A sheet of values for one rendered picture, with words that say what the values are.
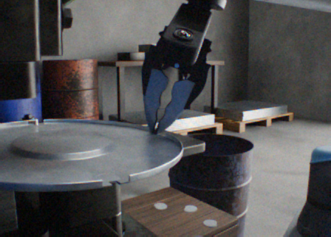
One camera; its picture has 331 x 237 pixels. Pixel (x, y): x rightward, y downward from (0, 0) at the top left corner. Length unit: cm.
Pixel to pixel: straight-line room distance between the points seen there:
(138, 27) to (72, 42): 93
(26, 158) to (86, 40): 368
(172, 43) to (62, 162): 17
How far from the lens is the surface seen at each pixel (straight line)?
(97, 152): 36
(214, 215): 118
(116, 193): 40
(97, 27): 408
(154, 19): 452
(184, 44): 37
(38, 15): 31
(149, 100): 46
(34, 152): 36
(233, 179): 148
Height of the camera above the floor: 89
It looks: 9 degrees down
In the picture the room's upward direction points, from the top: straight up
